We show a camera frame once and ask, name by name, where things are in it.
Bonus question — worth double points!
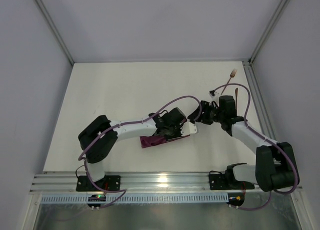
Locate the right controller board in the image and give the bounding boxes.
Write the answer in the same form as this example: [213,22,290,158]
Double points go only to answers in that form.
[227,194,245,208]

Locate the right side aluminium rail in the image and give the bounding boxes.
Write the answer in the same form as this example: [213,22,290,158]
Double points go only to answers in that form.
[242,60,277,140]

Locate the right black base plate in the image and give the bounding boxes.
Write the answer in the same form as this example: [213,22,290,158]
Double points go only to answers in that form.
[208,171,255,190]

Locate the left aluminium frame post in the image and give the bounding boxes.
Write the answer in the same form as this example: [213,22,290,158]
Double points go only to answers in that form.
[33,0,75,66]

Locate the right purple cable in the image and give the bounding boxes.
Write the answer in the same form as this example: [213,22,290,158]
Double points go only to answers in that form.
[214,83,301,211]

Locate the controller board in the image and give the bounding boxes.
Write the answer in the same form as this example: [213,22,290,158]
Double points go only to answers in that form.
[87,194,106,208]
[227,194,245,208]

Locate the purple satin napkin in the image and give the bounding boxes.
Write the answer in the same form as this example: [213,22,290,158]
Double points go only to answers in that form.
[139,135,189,148]

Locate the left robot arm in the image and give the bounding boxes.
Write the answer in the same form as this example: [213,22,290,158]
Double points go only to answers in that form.
[78,107,187,184]

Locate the aluminium front rail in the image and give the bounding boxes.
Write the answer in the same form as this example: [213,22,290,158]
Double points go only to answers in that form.
[29,171,303,194]

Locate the aluminium frame post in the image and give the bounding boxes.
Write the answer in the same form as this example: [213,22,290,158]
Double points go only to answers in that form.
[248,0,291,65]
[33,0,75,66]

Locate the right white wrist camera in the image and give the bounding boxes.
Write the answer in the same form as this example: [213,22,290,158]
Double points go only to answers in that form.
[209,90,220,105]

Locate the left controller board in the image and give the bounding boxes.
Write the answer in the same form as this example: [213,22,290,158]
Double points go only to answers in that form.
[87,194,106,208]

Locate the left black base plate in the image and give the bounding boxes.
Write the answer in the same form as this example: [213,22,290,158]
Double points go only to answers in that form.
[76,175,121,192]

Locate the aluminium rail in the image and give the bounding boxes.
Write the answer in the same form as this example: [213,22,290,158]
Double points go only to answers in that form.
[29,171,303,194]
[242,60,277,140]

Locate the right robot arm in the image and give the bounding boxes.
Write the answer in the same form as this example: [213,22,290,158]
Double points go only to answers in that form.
[188,96,300,192]

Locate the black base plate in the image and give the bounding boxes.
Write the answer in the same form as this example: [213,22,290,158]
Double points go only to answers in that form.
[208,171,255,190]
[76,175,121,192]

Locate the right aluminium frame post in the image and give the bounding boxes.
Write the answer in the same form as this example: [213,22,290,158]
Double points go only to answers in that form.
[248,0,291,65]

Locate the slotted grey cable duct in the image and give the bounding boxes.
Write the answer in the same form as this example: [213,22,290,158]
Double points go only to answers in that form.
[40,192,228,204]

